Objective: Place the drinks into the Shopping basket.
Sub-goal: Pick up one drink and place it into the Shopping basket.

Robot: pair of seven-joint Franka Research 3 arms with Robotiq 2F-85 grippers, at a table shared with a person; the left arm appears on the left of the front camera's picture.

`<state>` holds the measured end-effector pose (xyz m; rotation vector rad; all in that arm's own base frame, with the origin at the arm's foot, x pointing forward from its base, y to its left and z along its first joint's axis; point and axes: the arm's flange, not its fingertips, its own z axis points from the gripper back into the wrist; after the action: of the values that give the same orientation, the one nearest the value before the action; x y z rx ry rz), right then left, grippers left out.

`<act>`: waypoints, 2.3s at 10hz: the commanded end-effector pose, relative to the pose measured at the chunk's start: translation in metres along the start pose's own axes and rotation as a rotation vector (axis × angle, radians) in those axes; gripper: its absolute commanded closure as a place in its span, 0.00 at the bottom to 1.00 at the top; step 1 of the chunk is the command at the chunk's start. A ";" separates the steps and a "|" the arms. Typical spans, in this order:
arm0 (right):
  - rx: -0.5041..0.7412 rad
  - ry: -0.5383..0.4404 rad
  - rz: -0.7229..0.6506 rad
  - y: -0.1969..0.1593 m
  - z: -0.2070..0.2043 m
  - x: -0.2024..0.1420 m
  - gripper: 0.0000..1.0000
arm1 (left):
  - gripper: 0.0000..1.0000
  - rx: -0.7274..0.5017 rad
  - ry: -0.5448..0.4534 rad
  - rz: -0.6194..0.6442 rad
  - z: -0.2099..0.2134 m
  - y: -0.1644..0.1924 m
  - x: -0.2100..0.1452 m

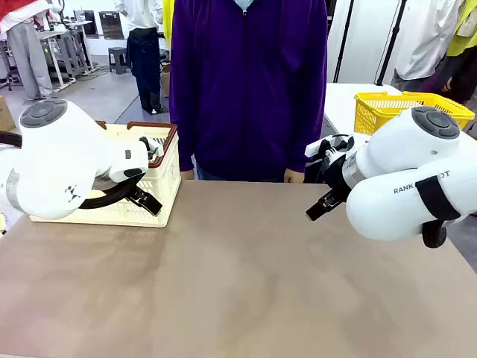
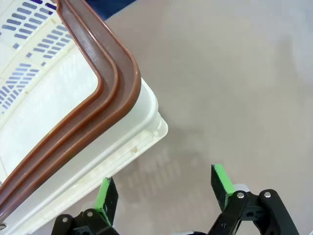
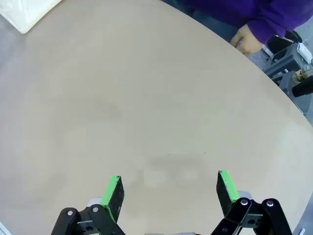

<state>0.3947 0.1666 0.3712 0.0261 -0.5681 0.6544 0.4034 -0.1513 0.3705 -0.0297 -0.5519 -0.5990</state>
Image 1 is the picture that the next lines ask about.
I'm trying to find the person in yellow vest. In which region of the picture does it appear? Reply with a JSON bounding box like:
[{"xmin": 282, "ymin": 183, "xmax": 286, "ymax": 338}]
[{"xmin": 419, "ymin": 0, "xmax": 477, "ymax": 105}]

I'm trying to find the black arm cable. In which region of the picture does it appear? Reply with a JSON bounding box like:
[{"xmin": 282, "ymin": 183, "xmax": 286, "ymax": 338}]
[
  {"xmin": 77, "ymin": 175, "xmax": 145, "ymax": 210},
  {"xmin": 422, "ymin": 219, "xmax": 448, "ymax": 249}
]

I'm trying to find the person with yellow cloth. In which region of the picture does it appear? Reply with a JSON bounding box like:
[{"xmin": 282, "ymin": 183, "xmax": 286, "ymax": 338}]
[{"xmin": 162, "ymin": 0, "xmax": 176, "ymax": 49}]

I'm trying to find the black strap on right arm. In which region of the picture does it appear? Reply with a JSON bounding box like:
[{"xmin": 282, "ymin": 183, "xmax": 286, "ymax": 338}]
[{"xmin": 415, "ymin": 175, "xmax": 462, "ymax": 222}]

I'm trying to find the person's right forearm purple sleeve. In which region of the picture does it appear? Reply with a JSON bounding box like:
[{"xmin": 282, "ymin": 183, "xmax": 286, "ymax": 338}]
[{"xmin": 174, "ymin": 107, "xmax": 198, "ymax": 173}]

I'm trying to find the person with dark jeans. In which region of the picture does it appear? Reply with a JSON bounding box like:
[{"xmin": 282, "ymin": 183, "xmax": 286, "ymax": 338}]
[{"xmin": 113, "ymin": 0, "xmax": 165, "ymax": 115}]

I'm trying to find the small cardboard box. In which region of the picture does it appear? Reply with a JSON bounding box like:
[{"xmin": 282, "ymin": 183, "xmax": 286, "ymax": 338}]
[{"xmin": 160, "ymin": 63, "xmax": 171, "ymax": 98}]

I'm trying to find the dark monitor on desk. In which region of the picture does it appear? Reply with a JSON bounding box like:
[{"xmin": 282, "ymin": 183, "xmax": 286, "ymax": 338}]
[{"xmin": 73, "ymin": 10, "xmax": 100, "ymax": 39}]

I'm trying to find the yellow plastic shopping basket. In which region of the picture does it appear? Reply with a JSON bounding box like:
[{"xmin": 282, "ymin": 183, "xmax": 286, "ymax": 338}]
[{"xmin": 353, "ymin": 91, "xmax": 476, "ymax": 136}]

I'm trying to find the black tripod leg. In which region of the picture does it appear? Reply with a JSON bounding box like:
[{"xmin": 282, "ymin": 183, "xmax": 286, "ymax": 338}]
[
  {"xmin": 332, "ymin": 0, "xmax": 356, "ymax": 84},
  {"xmin": 376, "ymin": 0, "xmax": 408, "ymax": 86}
]

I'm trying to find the grey plastic stool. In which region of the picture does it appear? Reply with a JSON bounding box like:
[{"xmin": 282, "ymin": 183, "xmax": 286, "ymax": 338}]
[{"xmin": 107, "ymin": 46, "xmax": 130, "ymax": 75}]

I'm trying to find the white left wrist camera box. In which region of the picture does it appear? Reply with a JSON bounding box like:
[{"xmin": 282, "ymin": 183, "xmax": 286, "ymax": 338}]
[{"xmin": 110, "ymin": 141, "xmax": 150, "ymax": 183}]

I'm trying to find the cream basket with brown rim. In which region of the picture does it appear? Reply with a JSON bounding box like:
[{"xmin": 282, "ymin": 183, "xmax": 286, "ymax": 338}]
[{"xmin": 29, "ymin": 121, "xmax": 183, "ymax": 228}]

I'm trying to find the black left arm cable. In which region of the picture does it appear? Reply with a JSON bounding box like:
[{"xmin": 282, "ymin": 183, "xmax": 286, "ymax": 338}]
[{"xmin": 77, "ymin": 175, "xmax": 145, "ymax": 210}]

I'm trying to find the black framed panel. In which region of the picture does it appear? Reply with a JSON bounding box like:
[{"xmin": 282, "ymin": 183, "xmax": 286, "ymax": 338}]
[{"xmin": 98, "ymin": 10, "xmax": 124, "ymax": 40}]

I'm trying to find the person in white shirt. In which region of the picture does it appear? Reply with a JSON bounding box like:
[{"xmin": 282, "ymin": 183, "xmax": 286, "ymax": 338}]
[{"xmin": 391, "ymin": 0, "xmax": 463, "ymax": 92}]

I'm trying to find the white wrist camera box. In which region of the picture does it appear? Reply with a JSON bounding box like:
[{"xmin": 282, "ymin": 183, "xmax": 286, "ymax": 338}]
[
  {"xmin": 305, "ymin": 134, "xmax": 355, "ymax": 158},
  {"xmin": 110, "ymin": 141, "xmax": 150, "ymax": 183}
]

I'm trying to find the white workshop desk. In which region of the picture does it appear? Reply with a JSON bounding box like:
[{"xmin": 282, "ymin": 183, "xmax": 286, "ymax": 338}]
[{"xmin": 36, "ymin": 20, "xmax": 96, "ymax": 91}]

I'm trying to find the person's left forearm purple sleeve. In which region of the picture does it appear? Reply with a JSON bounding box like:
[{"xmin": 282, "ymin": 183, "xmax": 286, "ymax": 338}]
[{"xmin": 286, "ymin": 107, "xmax": 326, "ymax": 173}]

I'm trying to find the person in red top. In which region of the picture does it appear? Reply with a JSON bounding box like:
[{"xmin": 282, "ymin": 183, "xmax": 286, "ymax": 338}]
[{"xmin": 0, "ymin": 0, "xmax": 54, "ymax": 101}]

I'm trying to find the person in purple hoodie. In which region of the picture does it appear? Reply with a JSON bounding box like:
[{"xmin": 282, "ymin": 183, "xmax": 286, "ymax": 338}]
[{"xmin": 169, "ymin": 0, "xmax": 329, "ymax": 183}]

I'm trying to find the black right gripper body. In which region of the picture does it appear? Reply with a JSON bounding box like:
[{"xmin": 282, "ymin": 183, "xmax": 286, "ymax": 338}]
[{"xmin": 322, "ymin": 151, "xmax": 353, "ymax": 195}]

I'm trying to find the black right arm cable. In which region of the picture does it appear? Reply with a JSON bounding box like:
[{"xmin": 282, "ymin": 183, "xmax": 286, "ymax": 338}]
[{"xmin": 422, "ymin": 219, "xmax": 448, "ymax": 249}]

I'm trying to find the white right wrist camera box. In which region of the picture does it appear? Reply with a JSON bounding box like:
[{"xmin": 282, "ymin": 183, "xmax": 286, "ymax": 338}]
[{"xmin": 305, "ymin": 134, "xmax": 355, "ymax": 158}]

